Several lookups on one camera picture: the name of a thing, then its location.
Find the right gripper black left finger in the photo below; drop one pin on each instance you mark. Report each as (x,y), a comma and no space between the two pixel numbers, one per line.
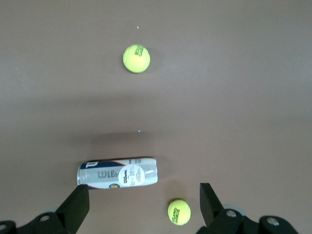
(73,207)

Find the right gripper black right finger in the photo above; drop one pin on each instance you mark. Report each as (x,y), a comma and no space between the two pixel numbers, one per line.
(212,207)

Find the clear Wilson tennis can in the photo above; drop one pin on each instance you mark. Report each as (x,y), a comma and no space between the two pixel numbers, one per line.
(104,174)

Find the yellow-green tennis ball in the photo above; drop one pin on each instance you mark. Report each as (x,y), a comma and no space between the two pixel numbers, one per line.
(179,212)
(136,58)

